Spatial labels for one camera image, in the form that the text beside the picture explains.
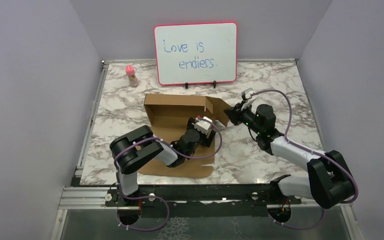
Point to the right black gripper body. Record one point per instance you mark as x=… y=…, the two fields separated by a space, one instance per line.
x=248 y=119

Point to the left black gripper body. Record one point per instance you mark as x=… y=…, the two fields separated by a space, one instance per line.
x=203 y=139

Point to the brown cardboard box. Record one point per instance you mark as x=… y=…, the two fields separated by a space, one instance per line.
x=168 y=115

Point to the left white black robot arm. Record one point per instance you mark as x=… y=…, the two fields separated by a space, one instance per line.
x=136 y=148

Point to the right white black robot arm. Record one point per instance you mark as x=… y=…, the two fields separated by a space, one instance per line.
x=328 y=179

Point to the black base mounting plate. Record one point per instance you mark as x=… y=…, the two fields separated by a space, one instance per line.
x=200 y=200

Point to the small pink capped bottle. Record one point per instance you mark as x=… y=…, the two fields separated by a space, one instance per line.
x=131 y=74

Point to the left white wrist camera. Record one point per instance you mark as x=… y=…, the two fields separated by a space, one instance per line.
x=203 y=124

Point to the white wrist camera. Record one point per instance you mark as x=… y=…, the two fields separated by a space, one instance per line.
x=203 y=124
x=247 y=98

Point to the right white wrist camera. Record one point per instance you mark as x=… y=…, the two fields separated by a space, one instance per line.
x=247 y=98

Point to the white board with pink frame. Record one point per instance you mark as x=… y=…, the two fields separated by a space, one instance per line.
x=200 y=53

